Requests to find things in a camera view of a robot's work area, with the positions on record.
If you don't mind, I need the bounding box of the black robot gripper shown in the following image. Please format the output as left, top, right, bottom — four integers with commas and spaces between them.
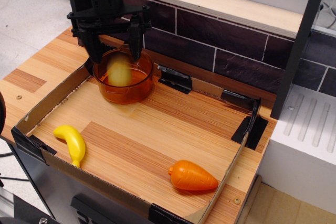
67, 0, 151, 63

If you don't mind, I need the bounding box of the yellow plastic toy potato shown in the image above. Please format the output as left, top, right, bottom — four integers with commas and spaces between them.
107, 54, 132, 87

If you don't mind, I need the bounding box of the transparent orange plastic pot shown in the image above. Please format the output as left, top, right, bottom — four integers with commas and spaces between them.
92, 44, 154, 104

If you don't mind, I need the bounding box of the cardboard fence with black tape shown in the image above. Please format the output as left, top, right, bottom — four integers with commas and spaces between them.
10, 41, 269, 224

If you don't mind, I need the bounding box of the light wooden shelf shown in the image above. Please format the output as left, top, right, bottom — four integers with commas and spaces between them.
156, 0, 303, 38

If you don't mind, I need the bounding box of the yellow plastic toy banana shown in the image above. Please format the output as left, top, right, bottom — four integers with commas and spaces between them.
53, 125, 86, 168

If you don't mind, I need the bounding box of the dark tiled backsplash panel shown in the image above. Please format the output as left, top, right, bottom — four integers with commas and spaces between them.
124, 0, 335, 97

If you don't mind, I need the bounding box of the orange plastic toy carrot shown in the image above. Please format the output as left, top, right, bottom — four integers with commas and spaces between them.
168, 160, 219, 191

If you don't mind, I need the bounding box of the white ribbed drainboard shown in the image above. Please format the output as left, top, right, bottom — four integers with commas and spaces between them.
259, 85, 335, 214

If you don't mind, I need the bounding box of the black toy oven handle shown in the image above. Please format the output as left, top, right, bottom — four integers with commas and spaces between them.
70, 195, 115, 223

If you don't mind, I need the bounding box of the black vertical post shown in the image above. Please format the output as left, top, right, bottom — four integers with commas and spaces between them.
270, 0, 322, 120

